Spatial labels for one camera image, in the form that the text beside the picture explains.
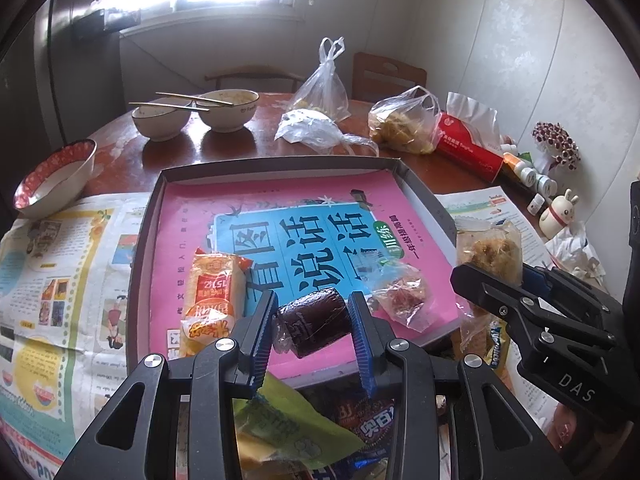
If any grey refrigerator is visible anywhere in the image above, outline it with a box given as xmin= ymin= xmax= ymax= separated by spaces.
xmin=32 ymin=0 xmax=124 ymax=147

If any crumpled white plastic wrap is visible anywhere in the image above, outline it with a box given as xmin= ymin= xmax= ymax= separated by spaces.
xmin=545 ymin=220 xmax=609 ymax=292

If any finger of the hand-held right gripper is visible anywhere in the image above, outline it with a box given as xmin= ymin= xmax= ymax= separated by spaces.
xmin=450 ymin=262 xmax=618 ymax=376
xmin=521 ymin=264 xmax=625 ymax=323

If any tall clear plastic bag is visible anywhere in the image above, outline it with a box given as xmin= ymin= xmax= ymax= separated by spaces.
xmin=290 ymin=36 xmax=351 ymax=124

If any red and white bouquet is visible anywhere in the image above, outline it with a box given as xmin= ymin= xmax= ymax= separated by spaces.
xmin=531 ymin=121 xmax=581 ymax=172

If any plastic bag of yellow food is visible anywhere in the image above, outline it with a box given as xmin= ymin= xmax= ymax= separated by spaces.
xmin=367 ymin=86 xmax=444 ymax=156

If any red tissue pack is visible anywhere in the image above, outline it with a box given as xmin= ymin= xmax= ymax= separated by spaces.
xmin=434 ymin=91 xmax=506 ymax=186

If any white rabbit figurine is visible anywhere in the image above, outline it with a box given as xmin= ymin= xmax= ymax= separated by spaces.
xmin=539 ymin=189 xmax=580 ymax=239

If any white text newspaper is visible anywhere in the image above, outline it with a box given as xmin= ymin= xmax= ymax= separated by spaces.
xmin=432 ymin=187 xmax=551 ymax=271

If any orange snack packet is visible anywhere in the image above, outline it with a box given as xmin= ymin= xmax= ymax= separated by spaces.
xmin=179 ymin=247 xmax=253 ymax=359

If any red patterned bowl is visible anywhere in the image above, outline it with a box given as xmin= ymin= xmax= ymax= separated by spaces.
xmin=12 ymin=139 xmax=98 ymax=219

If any chopstick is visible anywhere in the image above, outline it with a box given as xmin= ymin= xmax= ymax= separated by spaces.
xmin=128 ymin=101 xmax=210 ymax=111
xmin=155 ymin=92 xmax=235 ymax=107

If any pink and blue printed book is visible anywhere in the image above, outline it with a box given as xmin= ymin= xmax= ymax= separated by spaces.
xmin=150 ymin=172 xmax=461 ymax=386

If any colourful newspaper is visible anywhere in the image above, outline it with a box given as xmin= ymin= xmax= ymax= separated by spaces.
xmin=0 ymin=192 xmax=167 ymax=480

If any blue cookie packet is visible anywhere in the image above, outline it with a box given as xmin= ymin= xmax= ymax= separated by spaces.
xmin=345 ymin=395 xmax=402 ymax=480

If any clear pastry packet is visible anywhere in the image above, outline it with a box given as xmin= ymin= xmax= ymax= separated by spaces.
xmin=455 ymin=220 xmax=524 ymax=311

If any grey cardboard tray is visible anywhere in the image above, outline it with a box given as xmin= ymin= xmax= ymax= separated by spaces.
xmin=125 ymin=156 xmax=460 ymax=392

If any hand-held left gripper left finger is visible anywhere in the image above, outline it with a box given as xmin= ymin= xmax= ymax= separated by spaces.
xmin=52 ymin=291 xmax=279 ymax=480

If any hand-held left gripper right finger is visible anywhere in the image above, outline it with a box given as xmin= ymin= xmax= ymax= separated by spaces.
xmin=347 ymin=290 xmax=573 ymax=480

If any clear wrapped red snack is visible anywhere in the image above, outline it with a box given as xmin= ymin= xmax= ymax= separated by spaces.
xmin=370 ymin=265 xmax=432 ymax=332

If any brown wooden chair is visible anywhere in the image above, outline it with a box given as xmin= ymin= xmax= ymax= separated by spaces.
xmin=351 ymin=51 xmax=428 ymax=104

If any white ceramic bowl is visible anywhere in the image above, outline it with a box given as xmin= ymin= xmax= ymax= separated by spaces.
xmin=197 ymin=89 xmax=260 ymax=134
xmin=131 ymin=101 xmax=193 ymax=142

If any person's right hand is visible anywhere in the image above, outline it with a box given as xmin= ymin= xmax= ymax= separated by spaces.
xmin=550 ymin=402 xmax=637 ymax=461

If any dark brown roll snack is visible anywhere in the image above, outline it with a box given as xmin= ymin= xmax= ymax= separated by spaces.
xmin=272 ymin=287 xmax=353 ymax=359

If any green snack packet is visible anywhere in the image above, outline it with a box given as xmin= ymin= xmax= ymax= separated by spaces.
xmin=234 ymin=372 xmax=366 ymax=480

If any yellow snack packet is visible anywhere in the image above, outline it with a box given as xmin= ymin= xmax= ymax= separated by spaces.
xmin=457 ymin=305 xmax=513 ymax=372

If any crumpled white plastic bag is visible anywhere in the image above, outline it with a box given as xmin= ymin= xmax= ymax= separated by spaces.
xmin=274 ymin=109 xmax=380 ymax=157

